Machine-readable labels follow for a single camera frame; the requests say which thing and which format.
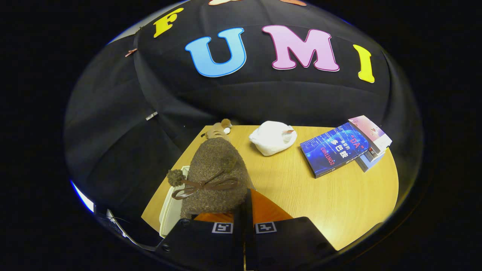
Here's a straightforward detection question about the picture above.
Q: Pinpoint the white plush toy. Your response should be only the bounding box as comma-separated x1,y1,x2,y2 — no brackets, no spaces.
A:
249,120,297,157

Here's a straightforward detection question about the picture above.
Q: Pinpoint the brown fuzzy shoe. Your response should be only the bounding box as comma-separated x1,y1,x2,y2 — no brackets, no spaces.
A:
167,137,253,219

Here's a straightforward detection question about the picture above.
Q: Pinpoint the grey book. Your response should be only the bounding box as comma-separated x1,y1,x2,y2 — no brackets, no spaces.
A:
354,147,388,173

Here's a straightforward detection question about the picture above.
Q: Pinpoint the blue book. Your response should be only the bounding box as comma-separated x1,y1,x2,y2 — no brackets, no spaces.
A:
300,122,369,179

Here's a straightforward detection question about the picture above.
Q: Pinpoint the pink book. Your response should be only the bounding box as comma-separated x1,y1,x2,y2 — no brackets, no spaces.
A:
348,115,393,153

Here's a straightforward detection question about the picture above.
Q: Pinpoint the black backdrop cloth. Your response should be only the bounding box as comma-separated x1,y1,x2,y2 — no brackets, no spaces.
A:
64,0,424,226

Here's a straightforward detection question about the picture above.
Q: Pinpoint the brown plush toy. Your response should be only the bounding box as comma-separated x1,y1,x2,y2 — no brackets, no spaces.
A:
201,119,233,142

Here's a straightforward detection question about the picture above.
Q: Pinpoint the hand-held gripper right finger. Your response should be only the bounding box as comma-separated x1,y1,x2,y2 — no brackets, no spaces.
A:
244,188,337,271

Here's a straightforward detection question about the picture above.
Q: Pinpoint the computer monitor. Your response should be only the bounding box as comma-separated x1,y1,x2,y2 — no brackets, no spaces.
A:
71,180,95,214

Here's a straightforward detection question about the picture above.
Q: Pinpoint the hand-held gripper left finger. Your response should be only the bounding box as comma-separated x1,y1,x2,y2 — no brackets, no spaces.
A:
154,188,246,271

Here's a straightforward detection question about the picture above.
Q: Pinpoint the grey fabric storage box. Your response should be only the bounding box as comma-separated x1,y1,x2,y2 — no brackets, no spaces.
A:
159,166,191,238

